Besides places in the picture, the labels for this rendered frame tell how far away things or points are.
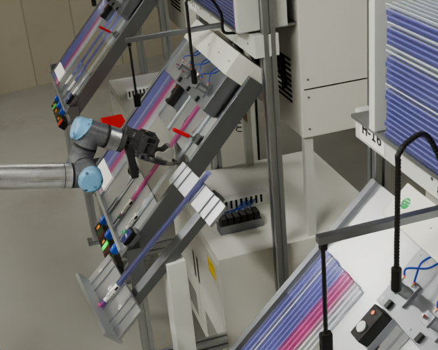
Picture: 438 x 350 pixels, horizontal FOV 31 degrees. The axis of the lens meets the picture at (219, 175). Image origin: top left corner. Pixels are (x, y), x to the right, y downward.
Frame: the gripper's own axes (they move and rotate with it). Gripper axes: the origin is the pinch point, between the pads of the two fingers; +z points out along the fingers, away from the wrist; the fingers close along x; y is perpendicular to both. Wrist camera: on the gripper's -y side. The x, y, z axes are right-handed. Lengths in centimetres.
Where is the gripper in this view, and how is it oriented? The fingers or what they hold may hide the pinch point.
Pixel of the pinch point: (173, 163)
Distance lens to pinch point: 256.5
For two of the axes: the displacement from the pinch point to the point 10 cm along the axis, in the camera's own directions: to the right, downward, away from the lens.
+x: -3.0, -3.9, 8.7
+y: 3.9, -8.8, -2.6
